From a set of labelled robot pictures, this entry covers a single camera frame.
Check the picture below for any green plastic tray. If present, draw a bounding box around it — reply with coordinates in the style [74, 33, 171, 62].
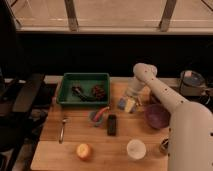
[57, 73, 110, 107]

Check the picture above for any orange yellow fruit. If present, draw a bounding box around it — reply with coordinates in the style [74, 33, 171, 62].
[76, 143, 92, 161]

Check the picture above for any grey round device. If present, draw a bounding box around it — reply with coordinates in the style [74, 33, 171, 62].
[180, 70, 205, 87]

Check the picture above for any purple bowl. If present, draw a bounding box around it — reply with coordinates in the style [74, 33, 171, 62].
[144, 104, 170, 129]

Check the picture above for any red brown toy in tray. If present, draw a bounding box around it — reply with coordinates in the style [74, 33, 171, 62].
[92, 85, 106, 100]

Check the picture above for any metal spoon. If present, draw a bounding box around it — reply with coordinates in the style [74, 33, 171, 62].
[59, 118, 68, 144]

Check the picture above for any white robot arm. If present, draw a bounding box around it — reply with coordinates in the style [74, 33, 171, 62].
[126, 63, 213, 171]

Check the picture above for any white cup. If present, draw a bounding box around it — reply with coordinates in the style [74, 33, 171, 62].
[126, 139, 146, 161]

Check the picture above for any small metal can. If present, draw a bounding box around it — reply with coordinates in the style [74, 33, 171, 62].
[159, 139, 169, 155]

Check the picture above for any black rectangular block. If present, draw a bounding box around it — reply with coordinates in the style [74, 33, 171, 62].
[107, 115, 117, 136]

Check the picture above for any blue sponge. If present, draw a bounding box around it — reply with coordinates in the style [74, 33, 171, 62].
[118, 98, 136, 113]

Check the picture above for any dark toy in tray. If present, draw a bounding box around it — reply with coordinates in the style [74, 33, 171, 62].
[72, 86, 95, 102]

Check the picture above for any small blue bowl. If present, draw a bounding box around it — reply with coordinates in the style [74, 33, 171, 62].
[89, 111, 103, 127]

